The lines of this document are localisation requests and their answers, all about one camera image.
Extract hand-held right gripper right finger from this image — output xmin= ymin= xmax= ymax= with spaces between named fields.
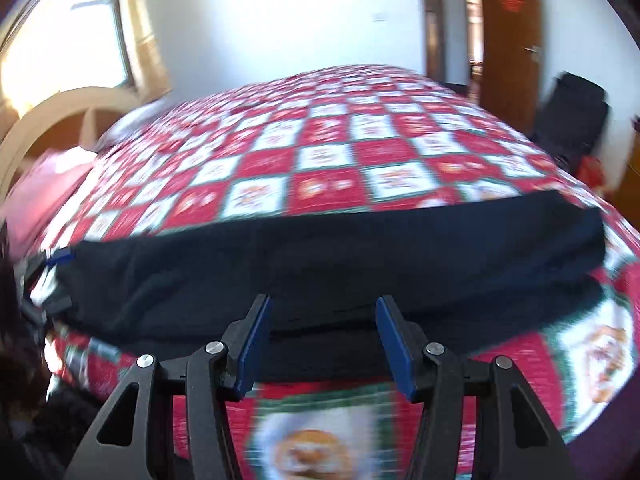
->
xmin=375 ymin=295 xmax=576 ymax=480

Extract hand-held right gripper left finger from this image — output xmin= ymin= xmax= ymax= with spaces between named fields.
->
xmin=65 ymin=294 xmax=273 ymax=480

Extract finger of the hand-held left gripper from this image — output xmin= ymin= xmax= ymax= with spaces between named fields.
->
xmin=20 ymin=296 xmax=73 ymax=322
xmin=17 ymin=249 xmax=76 ymax=281

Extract black pants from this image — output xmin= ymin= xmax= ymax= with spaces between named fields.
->
xmin=47 ymin=189 xmax=608 ymax=386

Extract pink pillow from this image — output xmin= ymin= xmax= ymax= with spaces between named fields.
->
xmin=5 ymin=152 xmax=96 ymax=256

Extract beige wooden headboard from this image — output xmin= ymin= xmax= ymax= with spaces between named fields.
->
xmin=0 ymin=87 xmax=146 ymax=201

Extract grey pillow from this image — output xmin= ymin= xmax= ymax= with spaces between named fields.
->
xmin=97 ymin=100 xmax=173 ymax=153

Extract red printed blanket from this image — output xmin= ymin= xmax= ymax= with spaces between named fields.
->
xmin=10 ymin=64 xmax=640 ymax=480

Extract window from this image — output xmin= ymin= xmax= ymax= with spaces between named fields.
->
xmin=0 ymin=0 xmax=136 ymax=111

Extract yellow curtain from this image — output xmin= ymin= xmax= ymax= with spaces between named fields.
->
xmin=117 ymin=0 xmax=173 ymax=106

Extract black suitcase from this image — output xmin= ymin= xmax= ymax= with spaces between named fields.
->
xmin=530 ymin=71 xmax=613 ymax=176

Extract brown wooden door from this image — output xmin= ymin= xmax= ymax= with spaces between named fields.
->
xmin=480 ymin=0 xmax=543 ymax=133

